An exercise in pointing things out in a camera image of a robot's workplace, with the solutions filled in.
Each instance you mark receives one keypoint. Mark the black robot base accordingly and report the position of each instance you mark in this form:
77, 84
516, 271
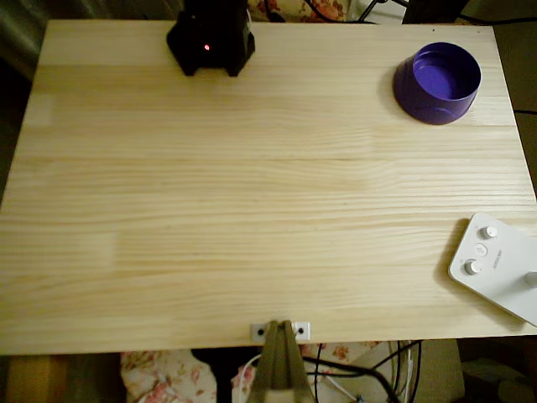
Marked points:
210, 59

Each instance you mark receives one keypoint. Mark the purple bowl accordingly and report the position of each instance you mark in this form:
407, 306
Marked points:
419, 105

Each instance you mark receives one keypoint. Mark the floral cloth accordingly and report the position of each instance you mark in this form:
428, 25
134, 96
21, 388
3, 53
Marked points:
327, 10
159, 378

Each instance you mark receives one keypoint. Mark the black tripod stand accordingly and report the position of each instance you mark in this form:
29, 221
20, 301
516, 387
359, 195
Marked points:
368, 10

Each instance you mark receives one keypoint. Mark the white lamp base with knobs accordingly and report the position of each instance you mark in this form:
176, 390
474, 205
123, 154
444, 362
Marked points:
503, 273

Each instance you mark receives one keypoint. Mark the dark furniture piece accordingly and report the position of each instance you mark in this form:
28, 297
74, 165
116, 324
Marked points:
436, 8

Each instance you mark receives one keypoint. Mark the grey curtain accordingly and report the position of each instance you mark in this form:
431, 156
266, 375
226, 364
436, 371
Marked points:
21, 25

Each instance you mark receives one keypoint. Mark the white metal bracket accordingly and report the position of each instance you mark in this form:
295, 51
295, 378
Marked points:
256, 331

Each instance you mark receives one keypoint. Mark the olive camera stand post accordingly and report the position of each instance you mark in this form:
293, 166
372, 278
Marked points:
277, 361

